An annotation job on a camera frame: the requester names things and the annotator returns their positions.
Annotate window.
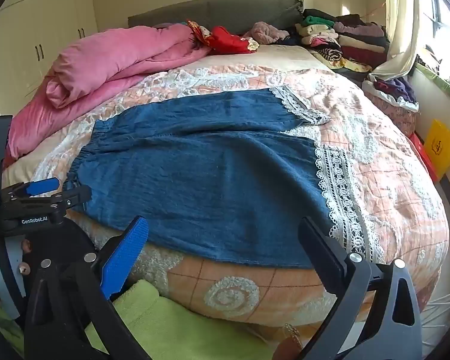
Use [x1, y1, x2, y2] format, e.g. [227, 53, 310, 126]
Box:
[416, 0, 450, 83]

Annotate peach lace-patterned quilt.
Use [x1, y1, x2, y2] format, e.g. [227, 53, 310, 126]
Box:
[22, 60, 450, 332]

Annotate cream curtain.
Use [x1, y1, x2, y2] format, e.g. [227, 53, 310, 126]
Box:
[371, 0, 430, 81]

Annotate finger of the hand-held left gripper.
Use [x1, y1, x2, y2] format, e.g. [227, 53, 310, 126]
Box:
[18, 184, 93, 211]
[8, 177, 61, 197]

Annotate grey upholstered headboard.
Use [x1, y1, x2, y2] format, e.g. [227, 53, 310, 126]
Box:
[127, 0, 304, 36]

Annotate pile of folded clothes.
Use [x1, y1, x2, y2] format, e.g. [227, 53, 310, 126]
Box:
[285, 7, 391, 79]

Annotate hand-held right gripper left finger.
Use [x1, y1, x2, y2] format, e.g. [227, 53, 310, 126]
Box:
[24, 215, 151, 360]

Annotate red box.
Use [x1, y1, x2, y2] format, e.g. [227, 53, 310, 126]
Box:
[409, 133, 441, 182]

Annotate blue lace-trimmed pants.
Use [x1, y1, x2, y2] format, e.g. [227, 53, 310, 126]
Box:
[62, 87, 386, 269]

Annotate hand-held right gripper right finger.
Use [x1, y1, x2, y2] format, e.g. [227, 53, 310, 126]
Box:
[297, 216, 424, 360]

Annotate cream wardrobe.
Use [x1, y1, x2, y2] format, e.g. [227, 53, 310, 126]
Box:
[0, 0, 98, 121]

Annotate purple clothes heap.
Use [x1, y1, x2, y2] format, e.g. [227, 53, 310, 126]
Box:
[373, 77, 417, 104]

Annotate green sill cloth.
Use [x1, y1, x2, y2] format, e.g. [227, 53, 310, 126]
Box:
[414, 63, 450, 102]

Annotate pink duvet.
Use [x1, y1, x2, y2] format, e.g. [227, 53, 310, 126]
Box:
[4, 22, 214, 166]

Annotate lime green cloth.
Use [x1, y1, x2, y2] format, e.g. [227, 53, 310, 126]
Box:
[84, 279, 282, 360]

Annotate mauve fluffy garment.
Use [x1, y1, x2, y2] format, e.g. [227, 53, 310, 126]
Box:
[244, 21, 289, 46]

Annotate yellow bag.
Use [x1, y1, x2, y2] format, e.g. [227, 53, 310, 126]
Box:
[423, 119, 450, 179]

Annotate red patterned cloth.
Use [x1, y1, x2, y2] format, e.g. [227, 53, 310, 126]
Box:
[187, 19, 259, 55]

